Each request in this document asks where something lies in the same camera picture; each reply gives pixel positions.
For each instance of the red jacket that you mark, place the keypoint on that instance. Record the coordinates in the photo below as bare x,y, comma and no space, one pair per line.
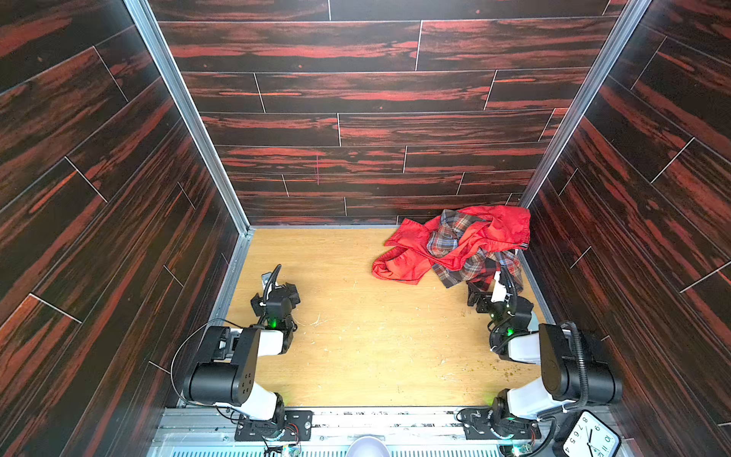
407,261

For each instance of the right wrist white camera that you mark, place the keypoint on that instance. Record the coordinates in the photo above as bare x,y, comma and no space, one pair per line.
500,292

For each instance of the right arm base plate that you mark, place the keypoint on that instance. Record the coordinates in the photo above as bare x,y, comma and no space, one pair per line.
487,424

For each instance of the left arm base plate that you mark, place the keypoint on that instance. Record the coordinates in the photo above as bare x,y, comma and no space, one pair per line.
291,425

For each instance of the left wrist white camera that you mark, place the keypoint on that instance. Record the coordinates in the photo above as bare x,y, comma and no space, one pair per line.
269,281

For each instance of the white round dome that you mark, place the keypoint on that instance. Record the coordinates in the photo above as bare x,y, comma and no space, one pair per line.
368,446

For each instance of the grey red plaid shirt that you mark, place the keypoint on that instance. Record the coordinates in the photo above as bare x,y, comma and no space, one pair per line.
478,268

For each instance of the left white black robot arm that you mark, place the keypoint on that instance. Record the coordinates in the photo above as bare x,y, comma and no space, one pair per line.
223,369

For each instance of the black analog clock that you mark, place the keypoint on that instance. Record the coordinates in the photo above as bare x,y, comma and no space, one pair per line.
588,436

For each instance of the wrist white camera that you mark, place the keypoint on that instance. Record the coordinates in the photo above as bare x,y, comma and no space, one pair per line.
269,281
500,292

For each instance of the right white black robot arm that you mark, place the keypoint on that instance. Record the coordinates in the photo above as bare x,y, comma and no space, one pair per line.
573,375

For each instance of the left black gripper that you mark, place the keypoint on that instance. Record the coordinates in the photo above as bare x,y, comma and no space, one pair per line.
273,300

